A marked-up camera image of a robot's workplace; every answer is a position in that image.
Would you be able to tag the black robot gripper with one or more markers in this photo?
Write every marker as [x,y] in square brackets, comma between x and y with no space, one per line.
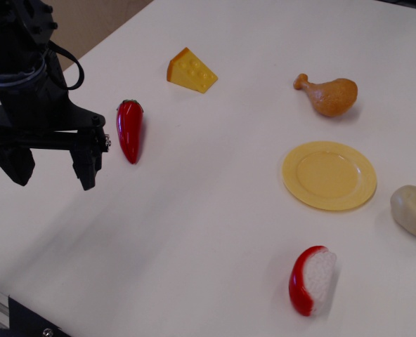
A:
[35,111]

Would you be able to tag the red and white toy sushi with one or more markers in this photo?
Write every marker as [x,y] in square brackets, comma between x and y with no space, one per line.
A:
[310,279]

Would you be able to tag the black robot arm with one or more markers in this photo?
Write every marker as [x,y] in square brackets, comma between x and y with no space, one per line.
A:
[29,23]

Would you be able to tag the yellow plastic plate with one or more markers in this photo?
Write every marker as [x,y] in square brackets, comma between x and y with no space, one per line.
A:
[329,176]

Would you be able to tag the red toy chili pepper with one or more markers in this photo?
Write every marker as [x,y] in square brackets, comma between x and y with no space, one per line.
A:
[129,126]

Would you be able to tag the brown cardboard panel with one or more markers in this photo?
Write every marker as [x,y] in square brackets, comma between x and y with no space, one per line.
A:
[82,25]

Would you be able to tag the yellow toy cheese wedge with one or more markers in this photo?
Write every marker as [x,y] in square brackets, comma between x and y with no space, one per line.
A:
[187,70]

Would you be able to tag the brown toy chicken drumstick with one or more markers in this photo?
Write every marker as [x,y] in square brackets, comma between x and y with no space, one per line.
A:
[330,99]

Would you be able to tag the beige toy potato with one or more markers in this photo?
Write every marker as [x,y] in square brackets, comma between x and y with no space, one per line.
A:
[403,207]

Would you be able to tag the black corner bracket with screw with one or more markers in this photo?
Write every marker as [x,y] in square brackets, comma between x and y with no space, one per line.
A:
[25,322]

